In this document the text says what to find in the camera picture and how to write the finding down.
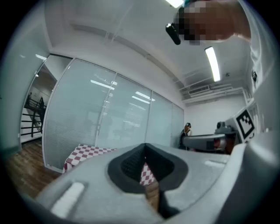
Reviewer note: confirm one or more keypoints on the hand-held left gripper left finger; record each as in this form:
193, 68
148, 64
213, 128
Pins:
98, 192

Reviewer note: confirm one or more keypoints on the white ceiling pipes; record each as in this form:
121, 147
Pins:
218, 93

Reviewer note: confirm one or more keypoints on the black head-worn camera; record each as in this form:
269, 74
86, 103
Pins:
173, 33

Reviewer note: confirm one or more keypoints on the ceiling air vent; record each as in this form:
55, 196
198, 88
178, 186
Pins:
199, 90

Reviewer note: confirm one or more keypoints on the person's head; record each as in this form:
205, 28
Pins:
218, 22

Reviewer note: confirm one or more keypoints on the person's white printed t-shirt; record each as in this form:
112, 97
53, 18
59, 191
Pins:
262, 43

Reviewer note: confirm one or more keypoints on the black staircase railing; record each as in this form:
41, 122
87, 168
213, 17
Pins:
41, 107

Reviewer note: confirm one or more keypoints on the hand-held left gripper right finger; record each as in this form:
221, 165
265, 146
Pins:
192, 175

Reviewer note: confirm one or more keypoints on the red white checkered tablecloth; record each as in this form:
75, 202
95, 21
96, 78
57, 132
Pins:
87, 153

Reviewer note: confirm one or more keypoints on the long ceiling light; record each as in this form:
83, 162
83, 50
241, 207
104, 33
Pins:
213, 63
175, 2

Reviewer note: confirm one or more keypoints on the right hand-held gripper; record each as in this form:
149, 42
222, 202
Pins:
245, 124

